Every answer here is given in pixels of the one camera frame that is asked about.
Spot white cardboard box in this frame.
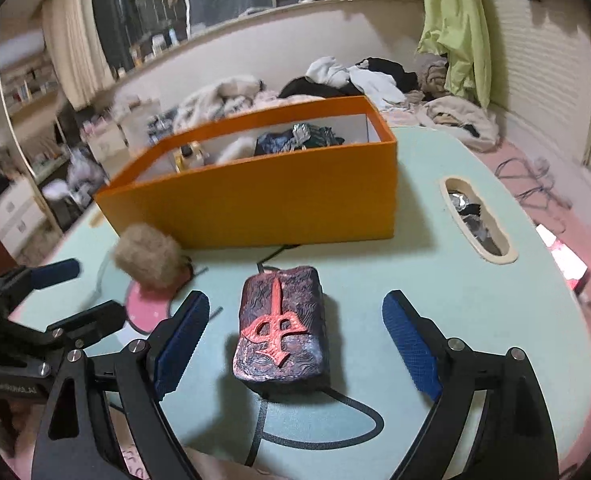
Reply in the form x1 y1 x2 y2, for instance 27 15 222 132
118 100 162 148
88 121 129 162

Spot cream crumpled cloth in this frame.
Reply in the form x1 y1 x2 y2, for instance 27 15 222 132
415 95 499 153

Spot beige fuzzy cloth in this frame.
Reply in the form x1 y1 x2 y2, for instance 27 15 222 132
418 57 451 103

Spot grey plastic bag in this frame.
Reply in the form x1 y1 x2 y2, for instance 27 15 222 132
68 147 107 196

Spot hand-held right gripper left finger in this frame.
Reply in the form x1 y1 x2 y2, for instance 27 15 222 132
30 290 211 480

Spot dark foil bag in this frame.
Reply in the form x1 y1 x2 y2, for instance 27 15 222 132
254 122 345 157

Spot dark patterned cloth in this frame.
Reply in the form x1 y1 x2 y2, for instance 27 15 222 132
448 189 501 256

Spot black crumpled clothes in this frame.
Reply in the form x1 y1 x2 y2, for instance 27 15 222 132
278 57 419 101

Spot orange cardboard box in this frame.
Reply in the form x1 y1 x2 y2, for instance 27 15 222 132
94 95 399 251

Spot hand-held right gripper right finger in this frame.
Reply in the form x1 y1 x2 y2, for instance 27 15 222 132
381 290 561 480

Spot wall shelf with books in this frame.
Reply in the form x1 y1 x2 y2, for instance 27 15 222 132
0 57 61 111

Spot small cartoon figurine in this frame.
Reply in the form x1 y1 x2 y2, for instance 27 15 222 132
174 142 207 173

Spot dark block with red symbol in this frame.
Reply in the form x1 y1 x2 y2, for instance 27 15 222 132
232 266 325 392

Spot white drawer cabinet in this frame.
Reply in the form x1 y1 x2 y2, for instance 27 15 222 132
0 180 49 261

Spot cream curtain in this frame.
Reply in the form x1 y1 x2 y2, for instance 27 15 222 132
40 0 116 111

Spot row of small bottles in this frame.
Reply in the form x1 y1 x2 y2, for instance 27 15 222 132
116 27 181 78

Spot thin dark cables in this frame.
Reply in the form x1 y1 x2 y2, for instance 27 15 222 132
495 157 573 211

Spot lime green hanging cloth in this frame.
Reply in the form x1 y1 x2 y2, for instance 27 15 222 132
415 0 492 108

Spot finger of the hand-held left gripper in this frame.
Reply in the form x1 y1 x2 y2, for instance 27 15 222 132
46 300 129 351
0 259 82 301

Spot brown fluffy pom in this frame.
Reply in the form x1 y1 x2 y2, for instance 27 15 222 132
113 224 187 292

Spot white crumpled clothes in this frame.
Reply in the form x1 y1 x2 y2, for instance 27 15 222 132
305 56 406 108

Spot mint green cartoon desktop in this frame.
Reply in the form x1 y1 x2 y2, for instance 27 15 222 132
6 125 591 480

